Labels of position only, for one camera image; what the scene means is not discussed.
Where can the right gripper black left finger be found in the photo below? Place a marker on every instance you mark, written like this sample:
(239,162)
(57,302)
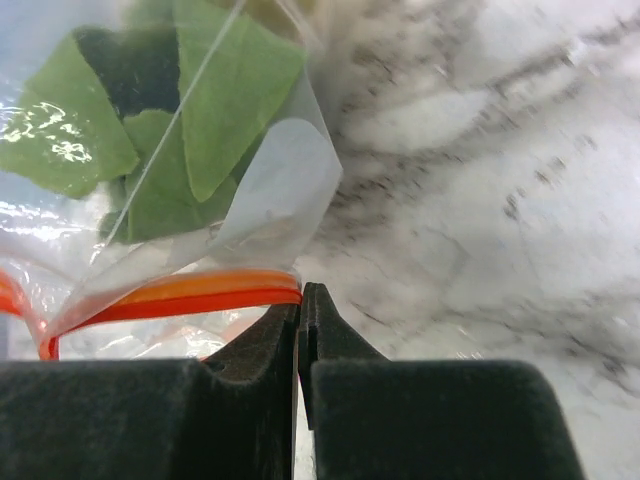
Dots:
(230,416)

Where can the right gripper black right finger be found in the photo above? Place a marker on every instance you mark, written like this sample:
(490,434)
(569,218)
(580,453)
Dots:
(374,418)

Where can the clear zip bag orange seal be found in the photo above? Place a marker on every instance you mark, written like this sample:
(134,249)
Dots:
(79,297)

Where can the green fake lettuce leaf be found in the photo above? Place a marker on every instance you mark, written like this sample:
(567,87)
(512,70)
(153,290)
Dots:
(141,127)

